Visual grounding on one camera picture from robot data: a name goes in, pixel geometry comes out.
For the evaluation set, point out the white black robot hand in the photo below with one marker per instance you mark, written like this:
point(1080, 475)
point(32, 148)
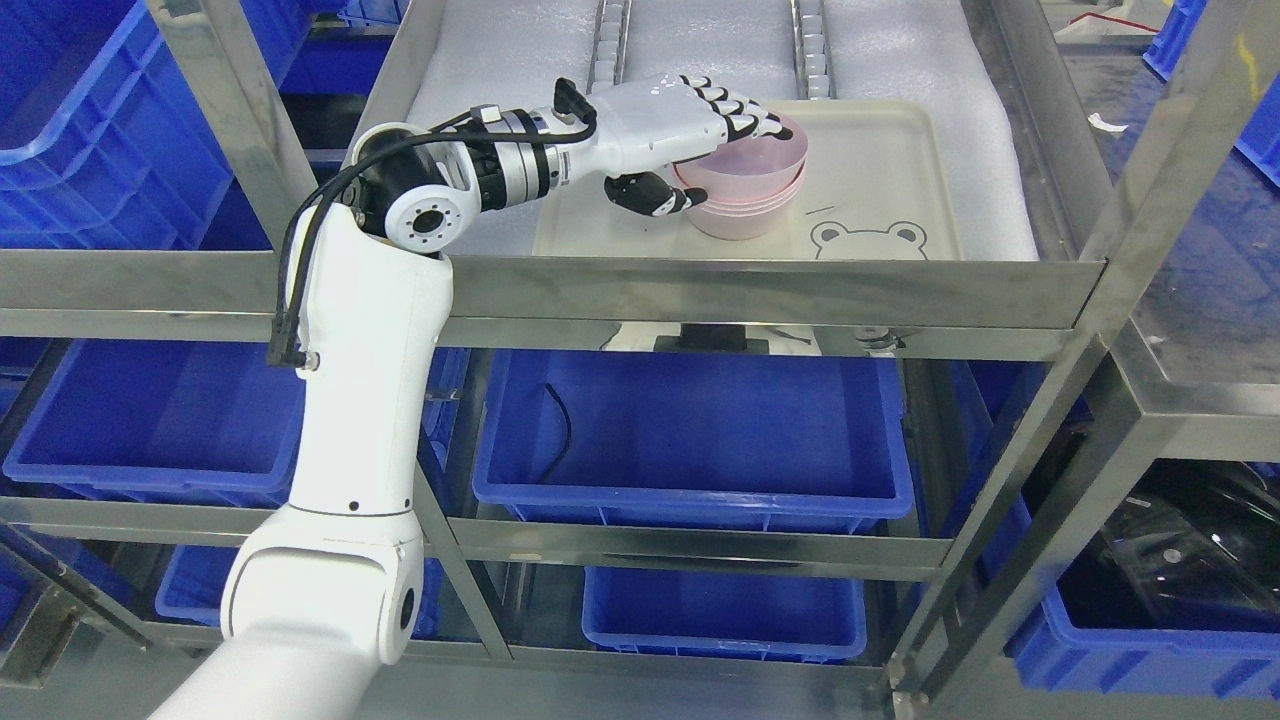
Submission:
point(642, 126)

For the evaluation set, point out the pink ikea bowl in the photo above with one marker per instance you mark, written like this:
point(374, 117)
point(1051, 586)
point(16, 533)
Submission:
point(748, 170)

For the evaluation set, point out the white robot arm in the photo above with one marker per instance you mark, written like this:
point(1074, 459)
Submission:
point(326, 591)

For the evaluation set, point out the stainless steel shelf rack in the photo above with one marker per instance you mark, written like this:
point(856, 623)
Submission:
point(1066, 313)

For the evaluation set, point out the stacked pink bowls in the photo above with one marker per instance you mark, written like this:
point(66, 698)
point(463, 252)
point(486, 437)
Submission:
point(740, 221)

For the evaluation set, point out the cream bear tray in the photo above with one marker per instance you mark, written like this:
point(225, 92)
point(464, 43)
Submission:
point(874, 190)

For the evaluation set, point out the blue bin centre lower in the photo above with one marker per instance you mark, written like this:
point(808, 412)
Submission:
point(777, 443)

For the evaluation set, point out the blue bin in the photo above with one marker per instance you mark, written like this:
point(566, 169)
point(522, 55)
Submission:
point(1053, 652)
point(777, 443)
point(805, 620)
point(197, 423)
point(104, 145)

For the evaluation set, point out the blue bin bottom centre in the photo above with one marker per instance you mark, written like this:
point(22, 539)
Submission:
point(805, 620)

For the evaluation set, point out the blue bin left lower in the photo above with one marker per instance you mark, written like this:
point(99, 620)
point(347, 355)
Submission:
point(197, 423)

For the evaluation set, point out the blue bin upper left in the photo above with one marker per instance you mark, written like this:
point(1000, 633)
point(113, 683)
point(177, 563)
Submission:
point(104, 145)

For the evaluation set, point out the blue bin lower right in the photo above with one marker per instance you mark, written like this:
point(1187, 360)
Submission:
point(1053, 652)

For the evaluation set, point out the black helmet in bin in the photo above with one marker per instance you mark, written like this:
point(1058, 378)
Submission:
point(1202, 559)

